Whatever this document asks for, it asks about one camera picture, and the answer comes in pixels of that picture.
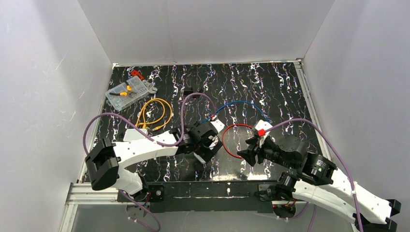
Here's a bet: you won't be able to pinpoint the long yellow ethernet cable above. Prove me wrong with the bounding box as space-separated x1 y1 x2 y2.
134 100 174 132

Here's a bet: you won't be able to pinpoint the black adapter with cable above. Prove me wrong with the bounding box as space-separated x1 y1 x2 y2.
182 87 203 96

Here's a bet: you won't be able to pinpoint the short yellow ethernet cable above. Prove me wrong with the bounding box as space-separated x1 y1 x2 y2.
137 98 166 129

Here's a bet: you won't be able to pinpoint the white network switch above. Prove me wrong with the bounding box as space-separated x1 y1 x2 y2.
123 129 145 142
193 152 206 164

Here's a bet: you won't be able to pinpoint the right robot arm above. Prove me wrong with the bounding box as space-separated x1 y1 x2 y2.
239 136 401 232

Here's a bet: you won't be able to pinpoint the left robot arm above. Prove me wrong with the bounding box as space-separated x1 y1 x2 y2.
85 119 225 196

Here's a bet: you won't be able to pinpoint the grey red adjustable wrench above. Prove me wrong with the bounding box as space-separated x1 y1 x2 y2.
131 70 158 94

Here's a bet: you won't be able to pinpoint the clear plastic parts box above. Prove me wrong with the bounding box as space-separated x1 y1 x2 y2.
105 76 148 111

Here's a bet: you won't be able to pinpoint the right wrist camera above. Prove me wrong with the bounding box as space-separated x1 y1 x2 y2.
252 120 272 138

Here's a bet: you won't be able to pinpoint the red ethernet cable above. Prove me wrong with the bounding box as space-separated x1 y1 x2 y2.
221 124 254 160

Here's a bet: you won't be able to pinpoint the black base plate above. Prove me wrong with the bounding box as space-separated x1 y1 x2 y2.
148 180 277 213

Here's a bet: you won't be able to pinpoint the blue ethernet cable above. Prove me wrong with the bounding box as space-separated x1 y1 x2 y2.
201 101 273 124

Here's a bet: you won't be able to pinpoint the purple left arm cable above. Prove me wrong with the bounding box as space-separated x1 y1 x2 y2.
82 92 219 232

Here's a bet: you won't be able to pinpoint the yellow handled pliers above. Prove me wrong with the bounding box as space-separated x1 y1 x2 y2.
109 85 136 97

